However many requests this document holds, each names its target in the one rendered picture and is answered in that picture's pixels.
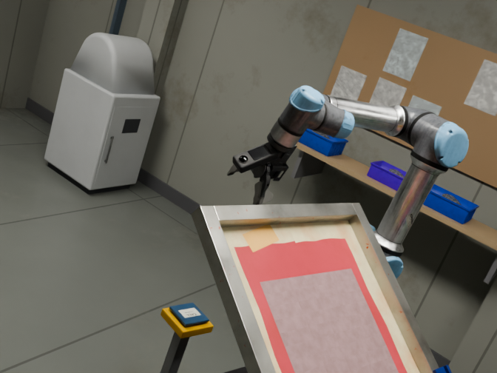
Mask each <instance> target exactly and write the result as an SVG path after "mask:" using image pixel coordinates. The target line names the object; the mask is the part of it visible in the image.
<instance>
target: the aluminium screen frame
mask: <svg viewBox="0 0 497 373"><path fill-rule="evenodd" d="M191 215H192V219H193V221H194V223H195V227H196V230H197V233H198V235H199V238H200V241H201V243H202V246H203V250H204V252H205V254H206V258H207V261H208V262H209V266H210V269H211V271H212V274H213V277H214V281H215V283H216V285H217V289H218V291H219V293H220V297H221V300H222V302H223V305H224V308H225V310H226V314H227V316H228V319H229V322H230V324H231V328H232V331H233V333H234V336H235V339H236V341H237V345H238V347H239V350H240V353H241V355H242V358H243V361H244V363H245V366H246V370H247V372H248V373H276V371H275V369H274V365H273V363H272V361H271V358H270V355H269V353H268V350H267V348H266V344H265V342H264V339H263V336H262V334H261V331H260V328H259V326H258V324H257V320H256V318H255V316H254V313H253V310H252V307H251V304H250V303H249V299H248V297H247V294H246V291H245V289H244V286H243V283H242V281H241V279H240V275H239V273H238V271H237V267H236V265H235V262H234V259H233V257H232V255H231V251H230V249H229V246H228V244H227V241H226V238H225V235H224V234H223V230H222V228H221V227H233V226H259V225H273V224H300V223H313V222H328V221H349V223H350V225H351V227H352V230H353V231H354V234H355V236H356V238H357V240H358V242H359V245H360V246H361V248H362V251H363V252H364V255H365V257H366V259H367V261H368V263H369V265H370V268H371V270H372V272H373V274H374V276H375V278H376V281H377V283H378V284H379V287H380V289H381V290H382V294H383V295H384V297H385V299H386V301H387V303H388V306H389V308H390V310H391V312H392V314H393V317H394V319H395V321H396V323H397V325H398V327H399V330H400V332H401V333H402V336H403V338H404V339H405V342H406V344H407V346H408V348H409V350H410V353H411V355H412V357H413V359H414V361H415V363H416V365H417V368H418V370H419V372H420V373H433V370H435V369H438V368H439V366H438V364H437V362H436V360H435V358H434V356H433V354H432V351H431V350H430V347H429V345H428V344H427V341H426V340H425V337H424V335H423V334H422V331H421V329H420V327H419V324H418V323H417V321H416V319H415V317H414V315H413V313H412V311H411V309H410V307H409V305H408V302H407V300H406V298H405V296H404V294H403V292H402V290H401V288H400V286H399V284H398V282H397V279H396V277H395V275H394V273H393V271H392V269H391V267H390V265H389V263H388V261H387V259H386V257H385V254H384V252H383V251H382V248H381V246H380V245H379V242H378V240H377V239H376V236H375V234H374V233H373V230H372V228H371V225H370V224H369V222H368V219H367V218H366V216H365V213H364V212H363V210H362V207H361V205H360V203H339V204H266V205H229V206H199V207H198V208H197V209H196V210H195V211H194V212H193V213H192V214H191Z"/></svg>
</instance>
